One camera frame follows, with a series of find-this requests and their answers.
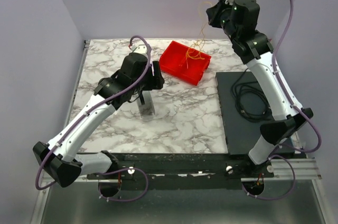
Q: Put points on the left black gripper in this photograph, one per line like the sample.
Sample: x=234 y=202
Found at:
x=157 y=76

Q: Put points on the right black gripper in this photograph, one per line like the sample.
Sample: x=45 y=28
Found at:
x=214 y=12

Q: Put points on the white plastic cable spool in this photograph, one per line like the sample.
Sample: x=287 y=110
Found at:
x=145 y=104

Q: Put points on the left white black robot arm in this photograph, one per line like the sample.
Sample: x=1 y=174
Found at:
x=59 y=156

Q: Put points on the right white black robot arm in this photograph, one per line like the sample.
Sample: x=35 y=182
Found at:
x=256 y=52

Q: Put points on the red plastic bin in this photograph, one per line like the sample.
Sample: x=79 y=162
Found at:
x=184 y=63

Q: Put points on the black flat box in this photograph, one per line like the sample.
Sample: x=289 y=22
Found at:
x=244 y=108

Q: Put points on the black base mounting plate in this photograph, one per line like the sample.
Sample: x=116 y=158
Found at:
x=194 y=162

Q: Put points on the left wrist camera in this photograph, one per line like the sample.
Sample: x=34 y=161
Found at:
x=141 y=49

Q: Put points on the aluminium extrusion rail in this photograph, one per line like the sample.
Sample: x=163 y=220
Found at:
x=276 y=168

